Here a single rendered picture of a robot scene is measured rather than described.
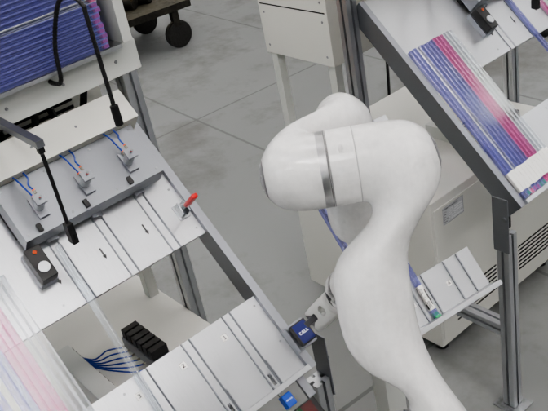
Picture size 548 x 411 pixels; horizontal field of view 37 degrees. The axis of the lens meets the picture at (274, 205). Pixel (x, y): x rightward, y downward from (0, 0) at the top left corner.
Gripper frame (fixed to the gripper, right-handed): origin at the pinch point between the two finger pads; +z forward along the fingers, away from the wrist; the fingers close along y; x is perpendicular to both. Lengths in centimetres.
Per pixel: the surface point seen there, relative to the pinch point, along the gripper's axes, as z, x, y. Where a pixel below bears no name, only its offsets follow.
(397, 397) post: 47, -29, 28
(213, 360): 13.2, 7.2, -18.3
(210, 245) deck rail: 15.3, 28.0, -0.8
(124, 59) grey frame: -1, 70, 4
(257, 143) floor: 213, 97, 152
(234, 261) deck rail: 12.1, 21.3, -0.4
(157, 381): 13.2, 10.8, -30.3
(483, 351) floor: 83, -43, 84
